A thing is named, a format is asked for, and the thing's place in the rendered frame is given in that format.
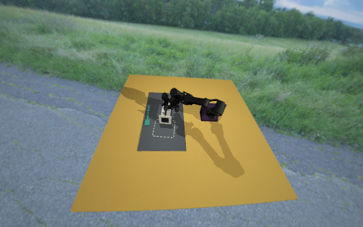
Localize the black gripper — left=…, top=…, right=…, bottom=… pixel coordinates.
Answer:
left=161, top=92, right=180, bottom=112

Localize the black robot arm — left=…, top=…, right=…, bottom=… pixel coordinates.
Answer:
left=170, top=88, right=227, bottom=119

